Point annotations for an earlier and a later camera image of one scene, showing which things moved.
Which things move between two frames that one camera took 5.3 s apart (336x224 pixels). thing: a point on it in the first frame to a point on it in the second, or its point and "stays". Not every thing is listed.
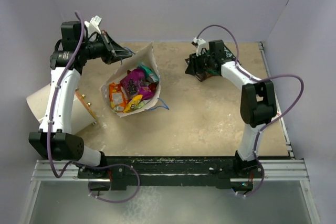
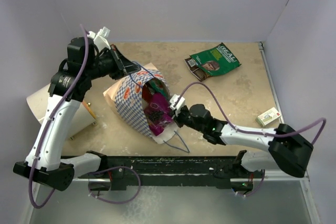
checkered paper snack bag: [145, 55] to [124, 99]
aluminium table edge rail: [289, 169] stays
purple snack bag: [133, 84] to [158, 114]
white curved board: [82, 116] stays
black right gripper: [203, 53] to [177, 118]
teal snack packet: [149, 74] to [156, 85]
